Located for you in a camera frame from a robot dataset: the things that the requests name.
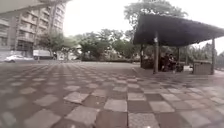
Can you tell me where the row of trees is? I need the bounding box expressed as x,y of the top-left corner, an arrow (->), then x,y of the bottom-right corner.
38,0 -> 224,65

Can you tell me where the checkered brick paving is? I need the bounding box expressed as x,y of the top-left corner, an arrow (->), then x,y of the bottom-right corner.
0,61 -> 224,128

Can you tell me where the group of people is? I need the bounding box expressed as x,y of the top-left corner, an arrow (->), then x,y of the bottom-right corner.
157,52 -> 185,73

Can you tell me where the dark-roofed shelter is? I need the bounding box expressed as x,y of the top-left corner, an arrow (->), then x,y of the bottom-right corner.
132,13 -> 224,76

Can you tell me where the white truck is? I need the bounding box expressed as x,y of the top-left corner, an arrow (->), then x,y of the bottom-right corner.
32,49 -> 54,62

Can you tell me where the tall multi-storey building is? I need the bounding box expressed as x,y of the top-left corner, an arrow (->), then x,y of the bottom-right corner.
0,2 -> 68,63

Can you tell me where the grey concrete box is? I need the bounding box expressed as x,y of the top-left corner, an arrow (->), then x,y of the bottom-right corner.
192,59 -> 214,76

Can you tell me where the white car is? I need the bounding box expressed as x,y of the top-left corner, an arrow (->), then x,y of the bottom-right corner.
3,54 -> 35,64

